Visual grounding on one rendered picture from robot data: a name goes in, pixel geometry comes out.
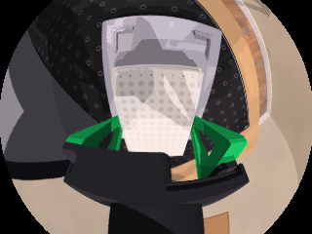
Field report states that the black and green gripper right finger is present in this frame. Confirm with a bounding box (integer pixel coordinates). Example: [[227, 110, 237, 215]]
[[190, 115, 248, 179]]

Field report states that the grey benchtop lab instrument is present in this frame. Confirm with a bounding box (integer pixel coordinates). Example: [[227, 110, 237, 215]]
[[0, 29, 99, 180]]

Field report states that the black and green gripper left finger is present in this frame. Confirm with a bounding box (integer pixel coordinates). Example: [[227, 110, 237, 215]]
[[66, 115, 123, 150]]

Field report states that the white well plate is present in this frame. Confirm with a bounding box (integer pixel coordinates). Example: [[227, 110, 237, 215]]
[[111, 64, 204, 156]]

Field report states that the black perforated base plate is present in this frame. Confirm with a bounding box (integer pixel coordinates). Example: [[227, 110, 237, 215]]
[[28, 0, 250, 134]]

